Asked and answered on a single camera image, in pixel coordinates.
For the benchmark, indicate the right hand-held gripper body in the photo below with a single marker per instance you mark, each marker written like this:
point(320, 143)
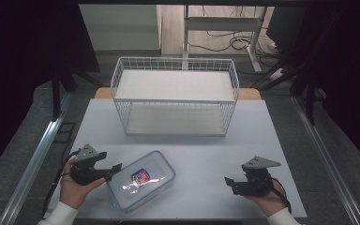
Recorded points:
point(259, 181)

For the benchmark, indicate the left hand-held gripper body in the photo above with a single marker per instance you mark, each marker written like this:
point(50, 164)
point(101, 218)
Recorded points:
point(82, 173)

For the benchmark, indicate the clear plastic food container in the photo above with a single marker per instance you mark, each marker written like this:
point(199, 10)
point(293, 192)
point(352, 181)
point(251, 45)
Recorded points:
point(140, 181)

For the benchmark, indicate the person's left hand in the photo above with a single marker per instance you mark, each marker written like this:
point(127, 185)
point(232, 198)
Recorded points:
point(72, 192)

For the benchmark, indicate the person's right hand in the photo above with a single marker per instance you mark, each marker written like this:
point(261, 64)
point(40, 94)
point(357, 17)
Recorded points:
point(270, 203)

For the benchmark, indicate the wooden table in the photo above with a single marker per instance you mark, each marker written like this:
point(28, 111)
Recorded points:
point(101, 93)

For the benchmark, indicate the black metal stand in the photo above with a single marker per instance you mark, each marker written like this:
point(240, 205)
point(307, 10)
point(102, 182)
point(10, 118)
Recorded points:
point(309, 103)
point(56, 93)

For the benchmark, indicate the white power strip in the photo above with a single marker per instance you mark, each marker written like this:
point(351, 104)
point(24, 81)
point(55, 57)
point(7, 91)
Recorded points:
point(277, 74)

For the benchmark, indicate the white cabinet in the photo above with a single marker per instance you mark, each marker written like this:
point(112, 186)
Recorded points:
point(122, 28)

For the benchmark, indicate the aluminium rail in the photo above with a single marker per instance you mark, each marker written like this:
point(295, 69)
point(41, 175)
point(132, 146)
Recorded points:
point(325, 162)
point(33, 168)

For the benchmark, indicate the white metal desk frame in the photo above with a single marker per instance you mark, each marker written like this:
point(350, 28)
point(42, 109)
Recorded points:
point(222, 23)

